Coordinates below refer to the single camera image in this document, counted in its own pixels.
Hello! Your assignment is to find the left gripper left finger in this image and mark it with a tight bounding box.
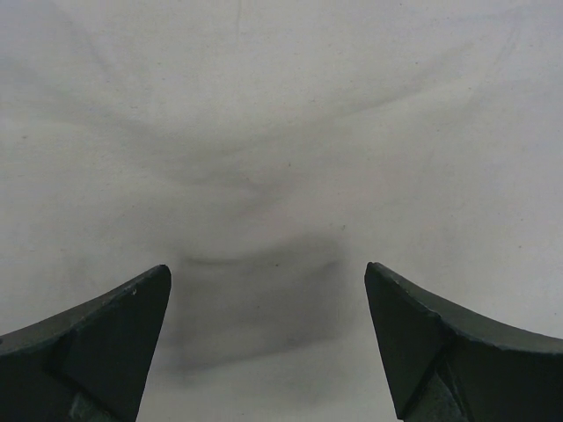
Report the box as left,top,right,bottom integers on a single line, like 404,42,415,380
1,265,171,421

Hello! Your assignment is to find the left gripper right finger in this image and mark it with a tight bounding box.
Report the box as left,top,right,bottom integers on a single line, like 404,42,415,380
364,263,562,421

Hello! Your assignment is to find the beige cloth wrap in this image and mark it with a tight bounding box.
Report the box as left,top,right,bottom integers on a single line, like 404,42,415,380
1,1,562,421

